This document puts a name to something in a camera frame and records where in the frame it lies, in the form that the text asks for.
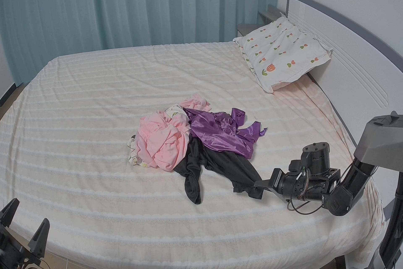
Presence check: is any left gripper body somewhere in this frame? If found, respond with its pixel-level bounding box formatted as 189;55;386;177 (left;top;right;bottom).
0;222;43;266

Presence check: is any black cable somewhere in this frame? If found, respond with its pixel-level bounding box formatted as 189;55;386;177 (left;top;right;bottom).
286;197;325;215

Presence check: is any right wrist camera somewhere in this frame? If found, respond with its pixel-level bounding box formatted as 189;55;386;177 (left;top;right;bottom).
289;159;305;173

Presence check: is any white printed garment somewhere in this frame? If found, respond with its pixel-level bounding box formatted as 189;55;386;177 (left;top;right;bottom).
127;105;187;167

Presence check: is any white printed pillow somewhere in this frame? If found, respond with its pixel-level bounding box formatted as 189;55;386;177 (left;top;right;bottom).
232;13;334;93

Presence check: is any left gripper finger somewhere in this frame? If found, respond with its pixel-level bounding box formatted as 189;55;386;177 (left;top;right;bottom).
28;219;50;258
0;198;19;227

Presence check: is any purple satin garment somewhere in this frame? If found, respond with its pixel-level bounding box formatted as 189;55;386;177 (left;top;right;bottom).
183;107;269;159

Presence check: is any bed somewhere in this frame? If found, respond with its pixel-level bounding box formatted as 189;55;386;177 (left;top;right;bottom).
0;0;403;262

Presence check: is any grey bedside table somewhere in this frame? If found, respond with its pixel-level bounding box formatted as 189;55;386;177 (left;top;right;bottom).
237;4;287;40

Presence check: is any pink frilled garment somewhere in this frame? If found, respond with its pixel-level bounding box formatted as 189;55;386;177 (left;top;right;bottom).
179;92;211;112

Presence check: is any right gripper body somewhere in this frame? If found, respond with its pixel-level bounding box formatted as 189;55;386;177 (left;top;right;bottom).
270;168;305;201

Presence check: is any black T-shirt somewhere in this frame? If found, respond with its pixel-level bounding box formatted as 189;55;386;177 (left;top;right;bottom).
173;132;264;205

